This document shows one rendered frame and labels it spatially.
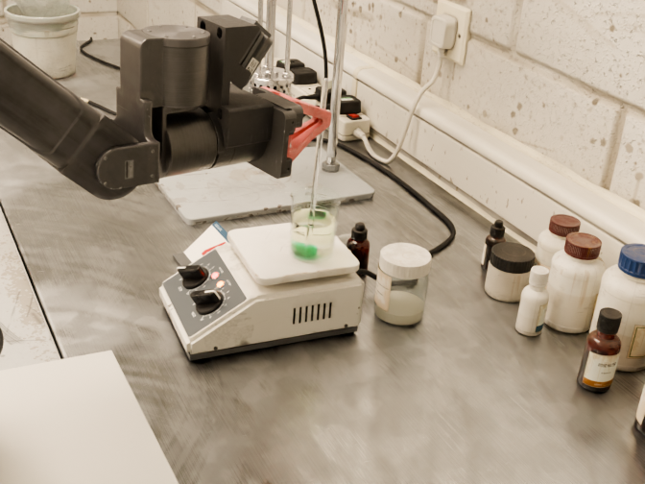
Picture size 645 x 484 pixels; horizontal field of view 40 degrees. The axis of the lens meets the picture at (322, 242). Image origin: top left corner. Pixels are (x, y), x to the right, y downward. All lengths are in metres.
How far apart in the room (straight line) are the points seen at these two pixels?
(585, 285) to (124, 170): 0.55
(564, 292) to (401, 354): 0.20
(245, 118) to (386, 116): 0.75
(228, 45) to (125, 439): 0.36
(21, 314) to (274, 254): 0.29
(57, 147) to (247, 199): 0.61
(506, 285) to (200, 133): 0.47
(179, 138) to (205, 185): 0.56
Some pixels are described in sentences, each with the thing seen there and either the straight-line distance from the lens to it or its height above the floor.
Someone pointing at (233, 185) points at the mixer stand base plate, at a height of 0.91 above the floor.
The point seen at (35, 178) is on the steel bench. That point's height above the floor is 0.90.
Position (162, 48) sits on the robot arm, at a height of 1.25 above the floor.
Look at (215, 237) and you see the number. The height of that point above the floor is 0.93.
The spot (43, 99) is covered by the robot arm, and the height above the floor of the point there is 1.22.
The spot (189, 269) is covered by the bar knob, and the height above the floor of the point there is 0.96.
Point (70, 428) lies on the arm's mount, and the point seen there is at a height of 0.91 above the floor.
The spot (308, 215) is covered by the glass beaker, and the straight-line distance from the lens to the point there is 0.93.
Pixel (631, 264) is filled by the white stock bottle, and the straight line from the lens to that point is 0.98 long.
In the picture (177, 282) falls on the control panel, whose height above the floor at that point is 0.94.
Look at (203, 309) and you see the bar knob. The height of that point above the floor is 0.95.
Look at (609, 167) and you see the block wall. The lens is 1.19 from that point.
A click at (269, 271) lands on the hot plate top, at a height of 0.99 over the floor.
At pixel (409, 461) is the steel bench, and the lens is 0.85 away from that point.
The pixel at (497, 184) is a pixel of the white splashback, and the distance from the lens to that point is 1.28.
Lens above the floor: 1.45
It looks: 27 degrees down
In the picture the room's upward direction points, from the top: 4 degrees clockwise
